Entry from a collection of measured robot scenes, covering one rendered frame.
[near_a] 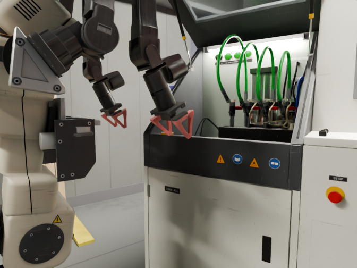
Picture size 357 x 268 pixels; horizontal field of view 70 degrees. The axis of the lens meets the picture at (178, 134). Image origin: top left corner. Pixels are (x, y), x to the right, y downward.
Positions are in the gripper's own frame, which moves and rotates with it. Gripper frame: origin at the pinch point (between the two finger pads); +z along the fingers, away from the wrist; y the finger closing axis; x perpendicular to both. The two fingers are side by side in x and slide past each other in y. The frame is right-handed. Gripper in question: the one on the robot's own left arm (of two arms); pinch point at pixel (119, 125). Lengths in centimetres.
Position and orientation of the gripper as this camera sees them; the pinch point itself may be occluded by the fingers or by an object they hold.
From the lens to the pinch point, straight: 113.3
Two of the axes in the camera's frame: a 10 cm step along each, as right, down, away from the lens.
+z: 3.6, 8.6, 3.6
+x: -7.2, 5.1, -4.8
